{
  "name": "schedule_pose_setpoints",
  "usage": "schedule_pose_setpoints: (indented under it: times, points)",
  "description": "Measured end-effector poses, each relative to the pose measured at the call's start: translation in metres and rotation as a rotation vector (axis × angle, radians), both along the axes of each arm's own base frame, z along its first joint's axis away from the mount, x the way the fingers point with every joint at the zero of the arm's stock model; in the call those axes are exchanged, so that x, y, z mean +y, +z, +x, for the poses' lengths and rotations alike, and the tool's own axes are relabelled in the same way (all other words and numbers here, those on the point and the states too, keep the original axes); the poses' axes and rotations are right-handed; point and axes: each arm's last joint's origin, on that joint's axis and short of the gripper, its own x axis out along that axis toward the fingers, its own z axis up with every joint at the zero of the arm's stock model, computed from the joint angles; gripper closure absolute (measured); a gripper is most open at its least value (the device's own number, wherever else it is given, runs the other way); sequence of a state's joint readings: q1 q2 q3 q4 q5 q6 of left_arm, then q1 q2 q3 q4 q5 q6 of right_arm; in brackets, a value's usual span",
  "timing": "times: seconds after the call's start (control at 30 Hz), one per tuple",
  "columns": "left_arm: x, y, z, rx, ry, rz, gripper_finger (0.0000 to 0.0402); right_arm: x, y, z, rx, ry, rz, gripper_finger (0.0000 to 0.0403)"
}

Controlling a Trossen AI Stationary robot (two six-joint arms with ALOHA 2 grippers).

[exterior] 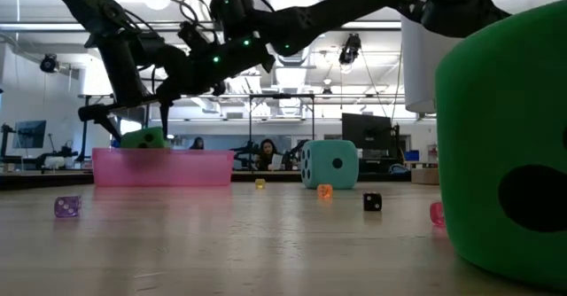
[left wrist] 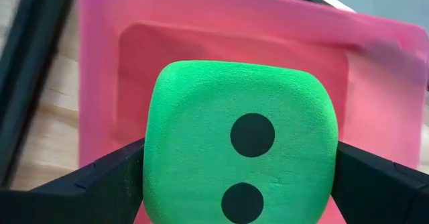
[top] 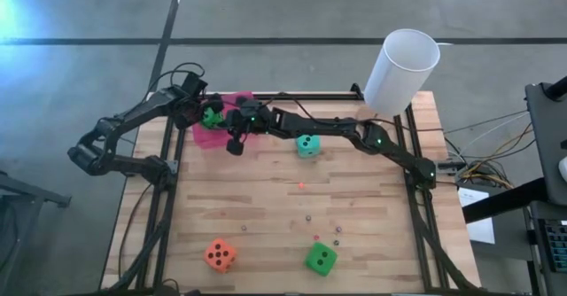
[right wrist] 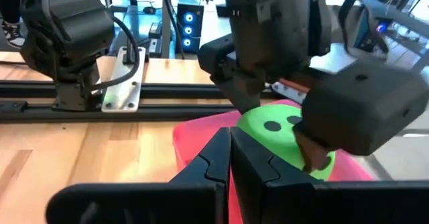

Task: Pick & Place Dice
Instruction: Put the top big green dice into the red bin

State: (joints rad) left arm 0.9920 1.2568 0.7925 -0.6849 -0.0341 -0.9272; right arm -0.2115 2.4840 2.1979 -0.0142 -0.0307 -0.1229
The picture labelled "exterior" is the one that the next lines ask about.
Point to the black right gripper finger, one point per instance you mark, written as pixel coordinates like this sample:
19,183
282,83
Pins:
165,119

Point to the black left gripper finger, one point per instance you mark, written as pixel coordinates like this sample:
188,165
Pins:
93,113

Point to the large green foam die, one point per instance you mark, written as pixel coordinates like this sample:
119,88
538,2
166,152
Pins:
496,132
137,136

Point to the large cyan foam die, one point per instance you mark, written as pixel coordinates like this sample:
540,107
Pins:
330,176

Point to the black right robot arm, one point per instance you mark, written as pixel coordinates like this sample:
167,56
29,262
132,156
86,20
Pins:
354,3

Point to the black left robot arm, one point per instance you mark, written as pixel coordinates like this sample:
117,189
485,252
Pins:
84,3

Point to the person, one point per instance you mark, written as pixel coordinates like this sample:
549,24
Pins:
197,144
268,152

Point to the pink translucent plastic bin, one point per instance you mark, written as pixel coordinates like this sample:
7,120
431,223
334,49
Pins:
164,167

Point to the small background monitor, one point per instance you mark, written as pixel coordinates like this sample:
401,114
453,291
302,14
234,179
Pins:
30,134

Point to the small purple translucent die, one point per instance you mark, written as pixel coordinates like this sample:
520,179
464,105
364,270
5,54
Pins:
67,206

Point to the small yellow translucent die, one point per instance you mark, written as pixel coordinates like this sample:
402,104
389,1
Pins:
260,184

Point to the small orange translucent die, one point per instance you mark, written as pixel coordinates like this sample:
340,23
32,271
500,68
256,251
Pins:
324,192

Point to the large black monitor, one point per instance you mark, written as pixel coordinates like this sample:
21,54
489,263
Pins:
367,130

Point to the small black die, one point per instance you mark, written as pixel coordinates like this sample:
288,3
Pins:
372,202

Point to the white cylindrical lamp shade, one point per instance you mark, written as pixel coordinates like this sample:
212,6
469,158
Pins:
421,74

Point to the blue box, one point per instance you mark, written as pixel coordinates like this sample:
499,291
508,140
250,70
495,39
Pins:
411,156

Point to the small pink translucent die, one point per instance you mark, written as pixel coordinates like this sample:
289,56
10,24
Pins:
436,214

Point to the black ceiling camera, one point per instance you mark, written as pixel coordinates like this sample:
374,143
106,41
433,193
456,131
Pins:
48,63
350,50

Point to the black background workstation frame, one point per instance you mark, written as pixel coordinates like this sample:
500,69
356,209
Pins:
283,95

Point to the black aluminium table frame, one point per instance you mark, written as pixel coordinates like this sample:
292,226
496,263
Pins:
266,176

